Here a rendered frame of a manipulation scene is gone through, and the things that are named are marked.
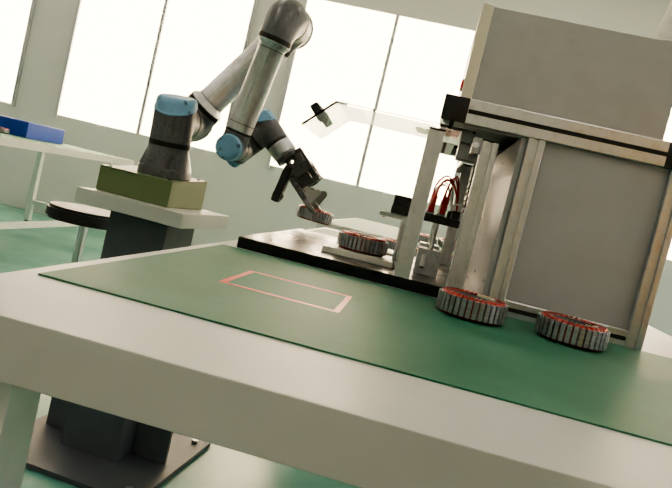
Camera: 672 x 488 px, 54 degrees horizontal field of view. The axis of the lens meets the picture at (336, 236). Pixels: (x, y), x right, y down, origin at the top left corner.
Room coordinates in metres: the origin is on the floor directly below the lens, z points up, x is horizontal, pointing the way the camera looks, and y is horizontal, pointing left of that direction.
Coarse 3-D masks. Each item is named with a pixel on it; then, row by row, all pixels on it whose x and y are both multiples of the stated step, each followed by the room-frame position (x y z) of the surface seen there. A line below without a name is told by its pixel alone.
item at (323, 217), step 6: (300, 204) 1.97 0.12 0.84; (300, 210) 1.94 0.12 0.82; (306, 210) 1.93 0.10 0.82; (318, 210) 1.93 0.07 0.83; (300, 216) 1.94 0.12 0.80; (306, 216) 1.93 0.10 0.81; (312, 216) 1.93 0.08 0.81; (318, 216) 1.93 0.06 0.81; (324, 216) 1.93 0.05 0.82; (330, 216) 1.95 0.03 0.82; (318, 222) 1.93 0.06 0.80; (324, 222) 1.94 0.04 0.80; (330, 222) 1.96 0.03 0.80
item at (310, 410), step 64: (128, 256) 0.87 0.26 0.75; (0, 320) 0.49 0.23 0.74; (64, 320) 0.51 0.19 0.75; (128, 320) 0.56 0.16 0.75; (192, 320) 0.61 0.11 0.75; (64, 384) 0.48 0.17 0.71; (128, 384) 0.47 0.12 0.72; (192, 384) 0.47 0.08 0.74; (256, 384) 0.47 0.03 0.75; (320, 384) 0.50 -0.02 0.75; (384, 384) 0.55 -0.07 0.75; (256, 448) 0.46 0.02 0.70; (320, 448) 0.46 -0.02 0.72; (384, 448) 0.45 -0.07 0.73; (448, 448) 0.45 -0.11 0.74; (512, 448) 0.46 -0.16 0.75; (576, 448) 0.50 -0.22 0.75; (640, 448) 0.54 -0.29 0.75
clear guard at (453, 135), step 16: (320, 112) 1.28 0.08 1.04; (336, 112) 1.35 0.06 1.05; (352, 112) 1.35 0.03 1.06; (368, 112) 1.29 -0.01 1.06; (384, 112) 1.26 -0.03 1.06; (320, 128) 1.40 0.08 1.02; (336, 128) 1.50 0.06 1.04; (400, 128) 1.43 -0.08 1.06; (416, 128) 1.36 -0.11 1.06; (448, 128) 1.25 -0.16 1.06
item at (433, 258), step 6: (420, 246) 1.43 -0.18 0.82; (420, 252) 1.38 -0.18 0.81; (426, 252) 1.38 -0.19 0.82; (432, 252) 1.38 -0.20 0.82; (438, 252) 1.38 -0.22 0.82; (420, 258) 1.38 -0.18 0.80; (426, 258) 1.38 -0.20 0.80; (432, 258) 1.38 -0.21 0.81; (438, 258) 1.38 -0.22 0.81; (426, 264) 1.38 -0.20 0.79; (432, 264) 1.38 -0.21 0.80; (438, 264) 1.38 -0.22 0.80; (414, 270) 1.39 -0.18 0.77; (420, 270) 1.38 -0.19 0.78; (426, 270) 1.38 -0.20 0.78; (432, 270) 1.38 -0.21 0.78; (432, 276) 1.38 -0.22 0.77
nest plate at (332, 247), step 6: (324, 246) 1.37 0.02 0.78; (330, 246) 1.38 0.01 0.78; (336, 246) 1.42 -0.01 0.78; (330, 252) 1.37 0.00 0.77; (336, 252) 1.37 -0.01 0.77; (342, 252) 1.37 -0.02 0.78; (348, 252) 1.36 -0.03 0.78; (354, 252) 1.38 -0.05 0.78; (354, 258) 1.36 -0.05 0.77; (360, 258) 1.36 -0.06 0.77; (366, 258) 1.36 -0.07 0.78; (372, 258) 1.36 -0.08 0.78; (378, 258) 1.37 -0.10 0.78; (384, 258) 1.41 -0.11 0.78; (390, 258) 1.45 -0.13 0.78; (378, 264) 1.36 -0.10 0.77; (384, 264) 1.36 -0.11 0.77; (390, 264) 1.35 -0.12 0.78
